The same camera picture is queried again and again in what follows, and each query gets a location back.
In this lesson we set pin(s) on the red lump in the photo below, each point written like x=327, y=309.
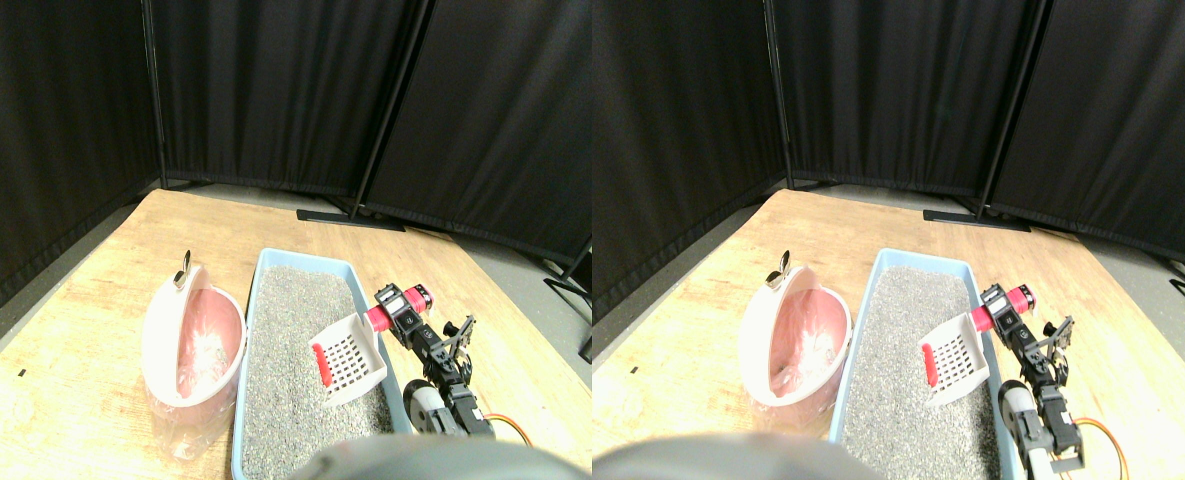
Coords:
x=930, y=365
x=322, y=365

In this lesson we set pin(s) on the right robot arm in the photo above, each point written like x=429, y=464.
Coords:
x=1047, y=410
x=452, y=395

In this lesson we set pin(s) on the blue litter tray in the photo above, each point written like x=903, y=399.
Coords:
x=882, y=400
x=282, y=400

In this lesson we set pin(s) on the white bin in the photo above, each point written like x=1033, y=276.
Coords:
x=167, y=340
x=762, y=340

